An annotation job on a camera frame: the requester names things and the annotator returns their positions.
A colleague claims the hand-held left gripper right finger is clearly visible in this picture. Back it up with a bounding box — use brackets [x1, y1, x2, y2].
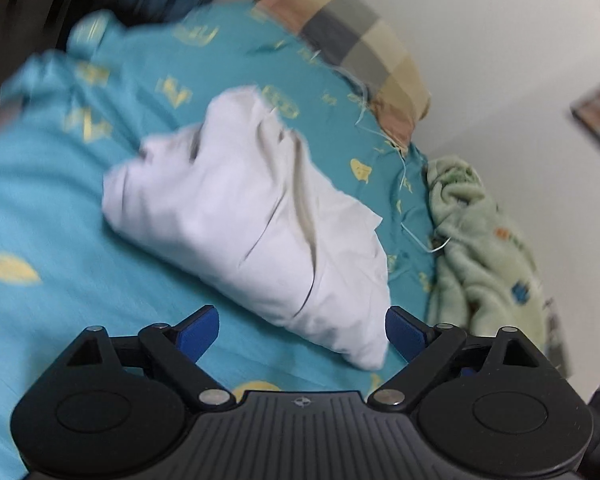
[367, 306, 551, 411]

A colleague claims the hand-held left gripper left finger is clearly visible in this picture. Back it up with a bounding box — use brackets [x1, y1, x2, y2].
[66, 305, 236, 411]

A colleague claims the white shirt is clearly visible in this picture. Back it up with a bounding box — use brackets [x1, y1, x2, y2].
[102, 85, 392, 372]

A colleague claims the cream fleece printed blanket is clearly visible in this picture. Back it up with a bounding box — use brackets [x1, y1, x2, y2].
[426, 156, 573, 378]

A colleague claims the teal printed bed sheet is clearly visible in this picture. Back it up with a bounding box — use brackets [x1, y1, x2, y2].
[0, 2, 443, 480]

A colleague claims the plaid pillow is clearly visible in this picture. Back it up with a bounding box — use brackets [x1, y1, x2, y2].
[252, 0, 431, 148]

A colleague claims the thin white cable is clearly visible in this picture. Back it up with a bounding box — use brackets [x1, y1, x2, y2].
[397, 160, 452, 255]

